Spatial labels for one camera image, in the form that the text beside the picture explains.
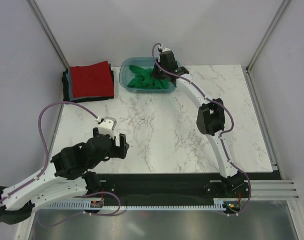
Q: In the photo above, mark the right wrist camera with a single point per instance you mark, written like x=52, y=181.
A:
x=163, y=50

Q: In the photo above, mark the left aluminium frame post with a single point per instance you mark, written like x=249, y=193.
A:
x=44, y=25

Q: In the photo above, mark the aluminium frame post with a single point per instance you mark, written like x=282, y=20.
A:
x=44, y=25
x=275, y=20

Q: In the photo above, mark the red folded t shirt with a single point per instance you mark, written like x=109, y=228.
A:
x=92, y=80

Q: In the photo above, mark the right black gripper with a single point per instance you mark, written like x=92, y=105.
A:
x=155, y=76

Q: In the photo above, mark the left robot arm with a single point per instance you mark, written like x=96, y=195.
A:
x=68, y=175

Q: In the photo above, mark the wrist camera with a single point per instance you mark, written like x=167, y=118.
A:
x=163, y=50
x=106, y=126

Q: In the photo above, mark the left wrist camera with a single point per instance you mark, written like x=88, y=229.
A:
x=106, y=126

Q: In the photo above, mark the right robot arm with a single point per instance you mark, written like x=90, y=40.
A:
x=213, y=119

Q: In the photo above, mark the blue folded t shirt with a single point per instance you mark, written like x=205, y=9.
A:
x=70, y=92

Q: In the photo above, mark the right aluminium frame post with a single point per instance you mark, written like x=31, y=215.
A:
x=275, y=20

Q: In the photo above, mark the green t shirt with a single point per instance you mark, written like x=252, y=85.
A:
x=143, y=79

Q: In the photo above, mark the aluminium rail right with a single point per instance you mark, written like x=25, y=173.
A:
x=273, y=190

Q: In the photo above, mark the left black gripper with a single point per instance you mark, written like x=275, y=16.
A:
x=119, y=151

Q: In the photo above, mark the white slotted cable duct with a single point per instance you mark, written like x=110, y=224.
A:
x=88, y=204

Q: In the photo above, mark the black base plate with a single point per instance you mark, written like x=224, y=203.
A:
x=164, y=188

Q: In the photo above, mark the black folded t shirt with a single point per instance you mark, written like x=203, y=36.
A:
x=89, y=99

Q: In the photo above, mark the teal plastic bin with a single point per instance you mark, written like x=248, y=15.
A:
x=125, y=75

